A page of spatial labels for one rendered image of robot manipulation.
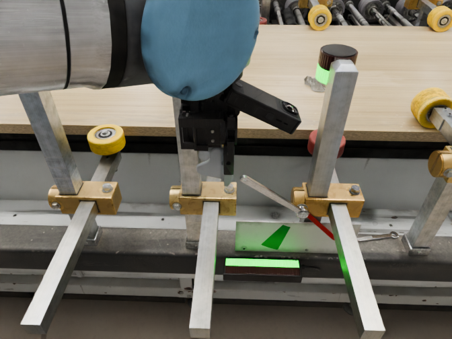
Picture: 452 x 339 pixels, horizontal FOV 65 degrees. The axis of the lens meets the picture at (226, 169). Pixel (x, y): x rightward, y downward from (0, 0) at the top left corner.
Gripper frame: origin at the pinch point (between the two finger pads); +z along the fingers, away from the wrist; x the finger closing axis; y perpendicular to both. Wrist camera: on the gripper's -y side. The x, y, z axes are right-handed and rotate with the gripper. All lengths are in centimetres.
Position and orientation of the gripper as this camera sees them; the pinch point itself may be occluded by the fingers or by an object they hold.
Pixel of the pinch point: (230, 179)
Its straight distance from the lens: 59.1
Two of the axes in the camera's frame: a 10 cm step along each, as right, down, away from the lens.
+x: -0.3, 6.4, -7.7
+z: 0.0, 7.7, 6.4
